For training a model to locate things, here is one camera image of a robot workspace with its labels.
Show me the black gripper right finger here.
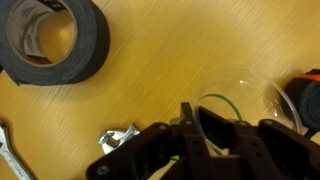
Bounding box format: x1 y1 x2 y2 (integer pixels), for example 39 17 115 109
198 107 320 180

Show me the black duct tape roll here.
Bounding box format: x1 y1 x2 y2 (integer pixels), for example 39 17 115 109
0 0 110 86

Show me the silver adjustable wrench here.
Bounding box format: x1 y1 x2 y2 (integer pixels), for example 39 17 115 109
0 121 34 180

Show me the orange tape measure near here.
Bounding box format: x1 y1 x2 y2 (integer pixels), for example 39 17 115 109
285 69 320 130

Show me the black-handled adjustable wrench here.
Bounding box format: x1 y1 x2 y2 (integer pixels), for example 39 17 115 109
98 124 140 154

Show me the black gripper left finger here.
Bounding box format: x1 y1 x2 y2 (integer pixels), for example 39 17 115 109
86 121 199 180

